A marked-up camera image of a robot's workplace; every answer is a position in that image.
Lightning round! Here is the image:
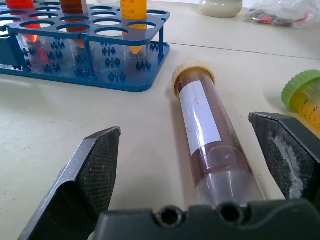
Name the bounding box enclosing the yellow liquid tube, green cap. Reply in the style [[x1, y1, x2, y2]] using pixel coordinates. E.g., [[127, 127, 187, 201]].
[[281, 69, 320, 140]]

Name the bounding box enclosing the orange-liquid tube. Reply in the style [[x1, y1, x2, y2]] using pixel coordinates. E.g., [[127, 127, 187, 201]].
[[119, 0, 148, 58]]

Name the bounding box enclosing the red-liquid tube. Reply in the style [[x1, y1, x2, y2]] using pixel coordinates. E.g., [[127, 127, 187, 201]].
[[4, 0, 48, 66]]

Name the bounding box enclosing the white ceramic jar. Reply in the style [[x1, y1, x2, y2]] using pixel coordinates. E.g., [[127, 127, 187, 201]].
[[198, 0, 244, 18]]

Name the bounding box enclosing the brown liquid tube, yellow cap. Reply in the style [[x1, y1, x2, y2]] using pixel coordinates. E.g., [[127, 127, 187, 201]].
[[171, 61, 266, 206]]

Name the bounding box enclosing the clear plastic bag of parts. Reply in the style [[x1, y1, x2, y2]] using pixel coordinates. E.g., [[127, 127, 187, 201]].
[[243, 0, 320, 30]]

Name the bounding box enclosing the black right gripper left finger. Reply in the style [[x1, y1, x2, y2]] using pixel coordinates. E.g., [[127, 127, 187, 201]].
[[17, 126, 122, 240]]

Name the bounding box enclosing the blue plastic test tube rack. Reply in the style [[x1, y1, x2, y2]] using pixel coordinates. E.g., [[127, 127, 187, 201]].
[[0, 0, 172, 93]]

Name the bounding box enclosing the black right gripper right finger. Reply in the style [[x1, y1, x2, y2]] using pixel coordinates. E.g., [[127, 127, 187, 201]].
[[248, 111, 320, 207]]

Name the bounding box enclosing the brown-liquid tube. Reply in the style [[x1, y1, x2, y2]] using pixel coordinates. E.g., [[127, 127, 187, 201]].
[[59, 0, 91, 61]]

